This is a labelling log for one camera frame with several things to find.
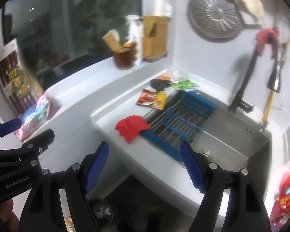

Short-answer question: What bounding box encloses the steel wool scrubber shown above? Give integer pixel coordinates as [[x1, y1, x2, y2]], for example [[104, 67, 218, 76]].
[[150, 78, 171, 91]]

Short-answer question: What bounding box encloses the black bagged trash bin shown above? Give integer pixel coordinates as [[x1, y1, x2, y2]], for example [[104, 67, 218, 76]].
[[87, 197, 113, 230]]

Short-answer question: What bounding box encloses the person left hand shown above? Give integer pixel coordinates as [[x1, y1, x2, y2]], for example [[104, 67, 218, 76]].
[[0, 199, 19, 232]]

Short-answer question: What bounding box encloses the pink blue snack bag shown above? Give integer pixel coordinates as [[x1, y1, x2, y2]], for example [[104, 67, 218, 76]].
[[15, 94, 61, 141]]

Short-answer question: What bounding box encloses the red snack bag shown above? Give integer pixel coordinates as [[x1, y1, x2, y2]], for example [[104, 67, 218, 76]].
[[269, 172, 290, 231]]

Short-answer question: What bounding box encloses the tall printed box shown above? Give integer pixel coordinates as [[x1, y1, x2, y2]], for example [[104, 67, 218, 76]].
[[0, 39, 44, 115]]

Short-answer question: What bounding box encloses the stainless steel sink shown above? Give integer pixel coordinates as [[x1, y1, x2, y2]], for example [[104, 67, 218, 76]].
[[144, 94, 272, 199]]

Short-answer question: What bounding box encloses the blue sink drying rack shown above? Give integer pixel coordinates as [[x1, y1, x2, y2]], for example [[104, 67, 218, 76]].
[[141, 91, 217, 163]]

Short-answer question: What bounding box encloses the window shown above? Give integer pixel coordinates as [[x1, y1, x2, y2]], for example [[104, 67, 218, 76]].
[[2, 0, 142, 89]]

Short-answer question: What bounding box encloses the black kitchen faucet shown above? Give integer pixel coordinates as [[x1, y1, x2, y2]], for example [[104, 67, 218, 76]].
[[228, 32, 282, 114]]

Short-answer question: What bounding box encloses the green cucumber chip bag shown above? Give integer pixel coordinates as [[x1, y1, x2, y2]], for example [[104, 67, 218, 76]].
[[171, 79, 199, 92]]

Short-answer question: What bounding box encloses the red yellow seasoning packet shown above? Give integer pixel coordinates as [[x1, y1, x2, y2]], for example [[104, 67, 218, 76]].
[[136, 89, 168, 111]]

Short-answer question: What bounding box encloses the brown utensil jar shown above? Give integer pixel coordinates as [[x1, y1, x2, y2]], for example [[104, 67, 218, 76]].
[[101, 29, 138, 70]]

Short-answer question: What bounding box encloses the orange sponge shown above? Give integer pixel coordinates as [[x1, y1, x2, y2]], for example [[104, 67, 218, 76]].
[[157, 75, 171, 81]]

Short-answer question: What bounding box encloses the white bottle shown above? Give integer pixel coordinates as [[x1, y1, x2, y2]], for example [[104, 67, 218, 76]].
[[126, 15, 144, 66]]

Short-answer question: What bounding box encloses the red cloth on faucet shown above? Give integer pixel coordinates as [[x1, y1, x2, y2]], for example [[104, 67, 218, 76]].
[[256, 28, 279, 59]]

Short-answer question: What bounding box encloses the bamboo knife block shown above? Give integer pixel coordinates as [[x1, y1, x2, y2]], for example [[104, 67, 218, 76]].
[[142, 16, 169, 60]]

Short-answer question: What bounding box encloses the yellow handled tool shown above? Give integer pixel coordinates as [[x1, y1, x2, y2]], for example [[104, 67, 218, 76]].
[[262, 37, 290, 129]]

